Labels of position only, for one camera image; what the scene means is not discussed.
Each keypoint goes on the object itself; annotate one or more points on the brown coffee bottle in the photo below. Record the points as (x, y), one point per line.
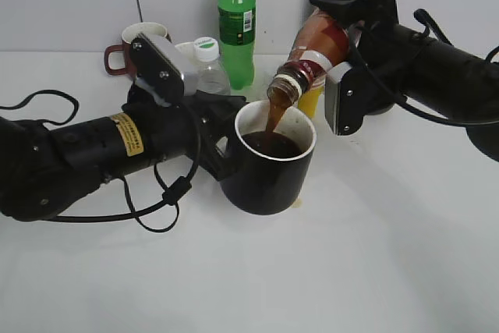
(320, 45)

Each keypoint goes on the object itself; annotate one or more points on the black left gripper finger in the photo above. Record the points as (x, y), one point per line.
(215, 157)
(218, 112)

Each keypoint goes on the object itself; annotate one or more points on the yellow paper cup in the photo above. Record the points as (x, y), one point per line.
(308, 101)

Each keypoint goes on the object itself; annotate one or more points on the clear water bottle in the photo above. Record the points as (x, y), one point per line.
(214, 79)

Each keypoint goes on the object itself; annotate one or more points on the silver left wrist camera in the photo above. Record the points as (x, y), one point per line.
(162, 70)

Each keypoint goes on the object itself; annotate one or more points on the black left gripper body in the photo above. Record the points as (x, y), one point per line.
(175, 130)

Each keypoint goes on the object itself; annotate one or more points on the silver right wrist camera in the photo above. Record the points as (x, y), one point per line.
(345, 99)

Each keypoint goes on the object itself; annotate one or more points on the red ceramic mug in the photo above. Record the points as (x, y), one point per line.
(127, 37)

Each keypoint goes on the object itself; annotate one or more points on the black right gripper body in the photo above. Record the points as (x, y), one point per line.
(379, 69)

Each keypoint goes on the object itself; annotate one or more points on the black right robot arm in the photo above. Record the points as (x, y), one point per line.
(444, 84)

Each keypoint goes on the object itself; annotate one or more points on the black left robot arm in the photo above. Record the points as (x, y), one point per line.
(48, 166)

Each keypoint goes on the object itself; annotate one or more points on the black ceramic mug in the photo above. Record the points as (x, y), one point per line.
(268, 171)

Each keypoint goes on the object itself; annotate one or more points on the green soda bottle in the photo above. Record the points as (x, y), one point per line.
(237, 33)

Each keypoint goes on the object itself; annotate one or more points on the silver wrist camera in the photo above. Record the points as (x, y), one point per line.
(345, 99)
(162, 70)

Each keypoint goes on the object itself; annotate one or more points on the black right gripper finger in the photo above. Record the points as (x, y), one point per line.
(343, 10)

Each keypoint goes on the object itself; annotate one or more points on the white ceramic mug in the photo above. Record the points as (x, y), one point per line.
(187, 50)

